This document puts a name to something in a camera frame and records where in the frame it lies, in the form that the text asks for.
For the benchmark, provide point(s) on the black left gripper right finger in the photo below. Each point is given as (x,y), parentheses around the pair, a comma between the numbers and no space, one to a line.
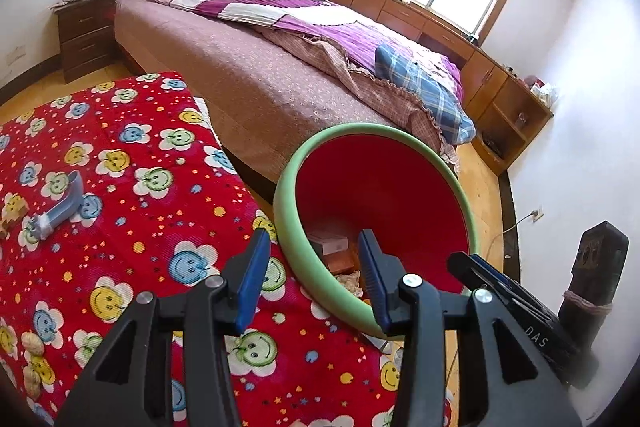
(503,378)

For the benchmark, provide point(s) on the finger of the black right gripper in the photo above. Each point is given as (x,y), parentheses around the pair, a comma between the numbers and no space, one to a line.
(540,324)

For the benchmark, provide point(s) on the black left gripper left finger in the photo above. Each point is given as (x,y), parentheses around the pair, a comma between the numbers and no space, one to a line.
(127,381)

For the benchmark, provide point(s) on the green red trash bin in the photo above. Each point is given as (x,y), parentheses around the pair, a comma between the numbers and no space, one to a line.
(352,177)

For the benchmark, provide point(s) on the red smiley flower blanket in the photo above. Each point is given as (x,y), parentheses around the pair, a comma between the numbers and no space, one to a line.
(162,209)

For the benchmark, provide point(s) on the blue plaid pillow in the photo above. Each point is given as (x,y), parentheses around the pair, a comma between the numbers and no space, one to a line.
(455,126)

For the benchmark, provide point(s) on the peanut shell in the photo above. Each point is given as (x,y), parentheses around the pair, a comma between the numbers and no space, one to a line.
(32,344)
(32,382)

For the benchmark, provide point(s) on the wooden block piece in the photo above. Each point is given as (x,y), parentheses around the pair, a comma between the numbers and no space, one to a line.
(15,208)

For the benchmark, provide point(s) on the large bed brown cover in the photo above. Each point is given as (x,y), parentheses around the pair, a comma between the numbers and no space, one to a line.
(268,91)

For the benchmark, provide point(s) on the dark wooden nightstand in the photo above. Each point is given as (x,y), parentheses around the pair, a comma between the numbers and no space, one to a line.
(86,36)

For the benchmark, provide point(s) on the purple white quilt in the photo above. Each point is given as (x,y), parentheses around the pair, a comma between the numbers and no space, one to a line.
(357,34)

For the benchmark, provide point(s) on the dark wooden post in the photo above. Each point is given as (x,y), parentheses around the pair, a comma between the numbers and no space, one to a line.
(588,300)

